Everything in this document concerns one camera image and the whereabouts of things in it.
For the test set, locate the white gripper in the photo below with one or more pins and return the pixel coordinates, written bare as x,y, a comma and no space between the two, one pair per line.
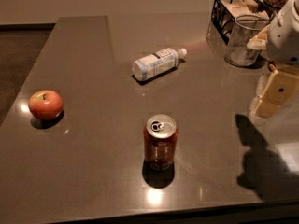
284,39

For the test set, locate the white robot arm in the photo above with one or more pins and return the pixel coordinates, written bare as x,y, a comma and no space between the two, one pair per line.
280,40

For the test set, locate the clear glass jar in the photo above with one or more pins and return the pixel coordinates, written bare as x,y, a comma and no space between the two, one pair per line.
245,28

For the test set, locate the white plastic water bottle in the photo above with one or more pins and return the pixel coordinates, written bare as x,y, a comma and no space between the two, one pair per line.
157,63

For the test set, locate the red apple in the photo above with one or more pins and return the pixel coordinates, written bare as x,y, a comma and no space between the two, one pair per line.
46,105

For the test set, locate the black wire basket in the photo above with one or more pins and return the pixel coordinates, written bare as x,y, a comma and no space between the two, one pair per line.
224,12

